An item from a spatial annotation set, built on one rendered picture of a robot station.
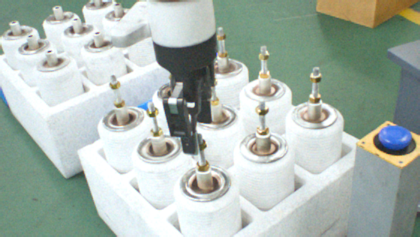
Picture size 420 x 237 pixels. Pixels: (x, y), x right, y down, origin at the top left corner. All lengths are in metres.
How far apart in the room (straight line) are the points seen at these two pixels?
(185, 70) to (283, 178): 0.28
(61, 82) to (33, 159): 0.27
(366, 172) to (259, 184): 0.16
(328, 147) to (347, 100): 0.52
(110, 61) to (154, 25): 0.60
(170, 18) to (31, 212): 0.71
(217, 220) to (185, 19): 0.30
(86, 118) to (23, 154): 0.26
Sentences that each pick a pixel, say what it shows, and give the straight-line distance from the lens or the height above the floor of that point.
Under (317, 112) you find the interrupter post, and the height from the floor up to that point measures 0.27.
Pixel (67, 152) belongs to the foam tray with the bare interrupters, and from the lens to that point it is 1.13.
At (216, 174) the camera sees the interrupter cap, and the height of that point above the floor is 0.25.
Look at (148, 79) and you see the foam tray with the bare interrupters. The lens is 1.15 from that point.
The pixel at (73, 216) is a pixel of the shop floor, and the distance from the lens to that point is 1.08.
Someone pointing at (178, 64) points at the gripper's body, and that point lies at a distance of 0.54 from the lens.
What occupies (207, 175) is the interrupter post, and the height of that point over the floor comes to 0.27.
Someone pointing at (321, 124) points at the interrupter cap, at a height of 0.25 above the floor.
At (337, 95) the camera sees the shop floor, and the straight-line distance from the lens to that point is 1.33.
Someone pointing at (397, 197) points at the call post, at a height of 0.26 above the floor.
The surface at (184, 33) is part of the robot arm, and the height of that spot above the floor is 0.51.
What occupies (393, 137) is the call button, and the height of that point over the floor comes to 0.33.
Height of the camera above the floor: 0.73
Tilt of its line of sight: 36 degrees down
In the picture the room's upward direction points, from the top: 7 degrees counter-clockwise
